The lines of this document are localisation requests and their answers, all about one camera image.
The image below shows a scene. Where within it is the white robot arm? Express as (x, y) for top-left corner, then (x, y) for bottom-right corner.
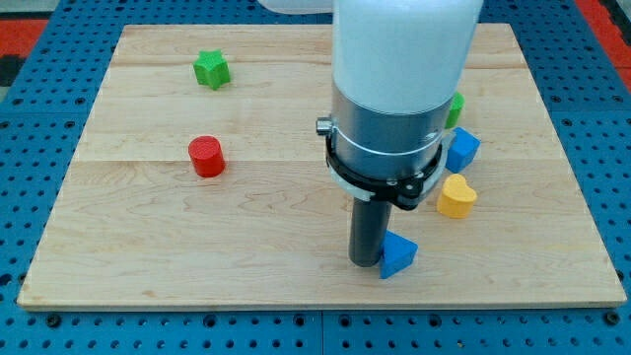
(259, 0), (483, 267)

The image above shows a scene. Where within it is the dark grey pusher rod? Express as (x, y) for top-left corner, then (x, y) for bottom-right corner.
(348, 198), (391, 267)

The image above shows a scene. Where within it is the red cylinder block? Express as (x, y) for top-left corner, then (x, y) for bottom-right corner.
(187, 135), (226, 178)

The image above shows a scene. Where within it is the blue cube block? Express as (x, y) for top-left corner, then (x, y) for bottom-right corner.
(446, 127), (481, 174)

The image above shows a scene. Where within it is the wooden board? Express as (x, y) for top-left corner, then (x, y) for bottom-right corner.
(18, 24), (627, 312)

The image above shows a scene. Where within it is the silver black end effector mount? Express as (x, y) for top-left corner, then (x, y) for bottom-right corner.
(325, 82), (457, 210)

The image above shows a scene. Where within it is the blue triangle block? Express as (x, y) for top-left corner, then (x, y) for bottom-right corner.
(380, 231), (418, 279)

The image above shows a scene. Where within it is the green cylinder block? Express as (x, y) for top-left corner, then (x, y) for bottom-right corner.
(445, 92), (465, 129)

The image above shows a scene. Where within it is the green star block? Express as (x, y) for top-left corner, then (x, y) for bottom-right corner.
(193, 49), (231, 91)

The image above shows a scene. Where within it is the yellow heart block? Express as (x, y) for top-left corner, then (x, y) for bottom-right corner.
(437, 174), (478, 219)

